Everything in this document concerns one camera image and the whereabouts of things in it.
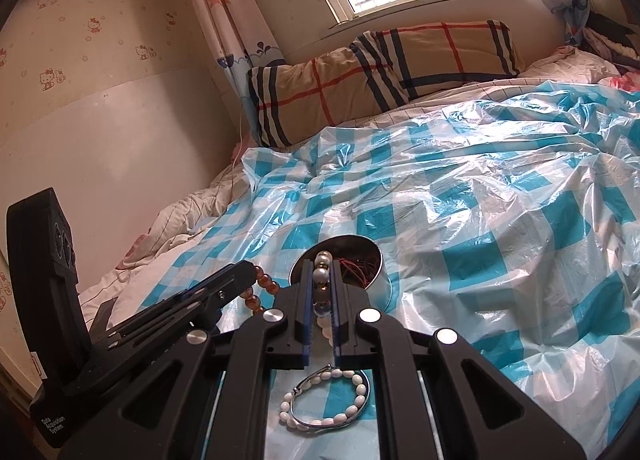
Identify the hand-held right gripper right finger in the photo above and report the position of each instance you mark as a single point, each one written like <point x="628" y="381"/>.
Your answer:
<point x="336" y="322"/>

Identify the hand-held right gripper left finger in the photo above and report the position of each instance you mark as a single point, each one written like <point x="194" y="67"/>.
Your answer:
<point x="307" y="322"/>

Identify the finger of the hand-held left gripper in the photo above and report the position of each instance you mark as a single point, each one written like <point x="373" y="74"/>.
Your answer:
<point x="200" y="312"/>
<point x="215" y="281"/>

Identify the round metal tin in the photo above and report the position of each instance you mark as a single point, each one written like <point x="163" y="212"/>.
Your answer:
<point x="382" y="287"/>

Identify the blue checkered plastic sheet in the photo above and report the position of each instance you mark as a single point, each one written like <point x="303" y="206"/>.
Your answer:
<point x="475" y="240"/>

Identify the plaid pillow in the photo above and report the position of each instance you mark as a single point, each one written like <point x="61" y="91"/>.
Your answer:
<point x="320" y="95"/>
<point x="450" y="50"/>

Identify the star print curtain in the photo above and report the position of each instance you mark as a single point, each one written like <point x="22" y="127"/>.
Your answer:
<point x="225" y="15"/>

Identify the dark clothes heap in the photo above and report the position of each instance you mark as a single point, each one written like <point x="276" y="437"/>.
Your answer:
<point x="615" y="43"/>

